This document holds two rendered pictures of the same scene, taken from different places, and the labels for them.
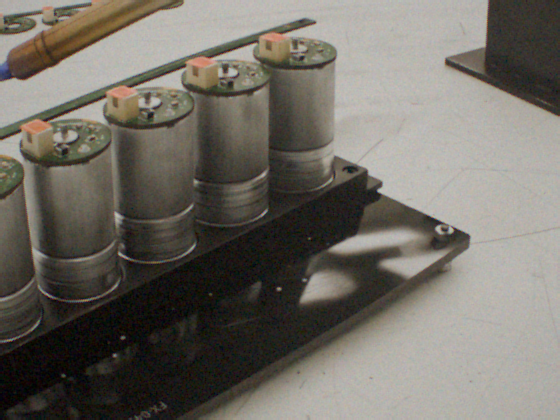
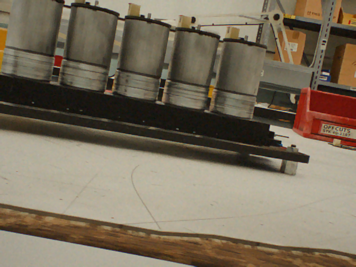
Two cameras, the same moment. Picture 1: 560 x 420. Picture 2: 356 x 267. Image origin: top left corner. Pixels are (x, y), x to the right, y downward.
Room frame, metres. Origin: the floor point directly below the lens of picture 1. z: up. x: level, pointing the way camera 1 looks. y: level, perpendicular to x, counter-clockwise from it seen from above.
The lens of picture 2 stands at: (0.01, -0.13, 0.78)
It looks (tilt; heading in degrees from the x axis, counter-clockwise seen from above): 5 degrees down; 30
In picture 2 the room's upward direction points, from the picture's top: 11 degrees clockwise
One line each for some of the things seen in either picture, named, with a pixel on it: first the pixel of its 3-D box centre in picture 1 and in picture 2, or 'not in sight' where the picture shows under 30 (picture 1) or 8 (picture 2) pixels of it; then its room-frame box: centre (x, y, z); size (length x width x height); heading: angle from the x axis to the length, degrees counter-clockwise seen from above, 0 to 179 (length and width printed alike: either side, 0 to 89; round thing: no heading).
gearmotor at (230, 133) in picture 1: (225, 153); (189, 77); (0.27, 0.02, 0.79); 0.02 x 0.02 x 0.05
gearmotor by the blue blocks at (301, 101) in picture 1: (294, 123); (236, 86); (0.29, 0.00, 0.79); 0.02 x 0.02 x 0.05
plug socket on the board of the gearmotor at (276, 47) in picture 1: (276, 46); (233, 34); (0.28, 0.00, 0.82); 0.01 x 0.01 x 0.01; 46
